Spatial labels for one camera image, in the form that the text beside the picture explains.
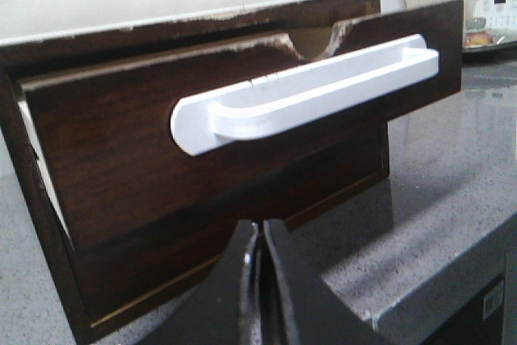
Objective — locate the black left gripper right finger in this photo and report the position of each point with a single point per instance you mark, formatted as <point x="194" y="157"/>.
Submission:
<point x="297" y="306"/>

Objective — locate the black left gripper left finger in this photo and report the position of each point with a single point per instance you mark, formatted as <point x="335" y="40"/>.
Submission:
<point x="220" y="310"/>

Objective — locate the dark wooden drawer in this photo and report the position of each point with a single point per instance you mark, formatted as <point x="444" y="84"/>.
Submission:
<point x="102" y="104"/>
<point x="164" y="231"/>

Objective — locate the white plastic drawer handle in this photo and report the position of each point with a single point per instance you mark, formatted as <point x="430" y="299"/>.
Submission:
<point x="273" y="104"/>

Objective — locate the dark wooden drawer cabinet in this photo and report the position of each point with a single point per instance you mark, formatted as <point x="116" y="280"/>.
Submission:
<point x="18" y="61"/>

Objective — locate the white QR code sticker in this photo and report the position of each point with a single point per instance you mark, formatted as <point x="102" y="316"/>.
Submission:
<point x="493" y="299"/>

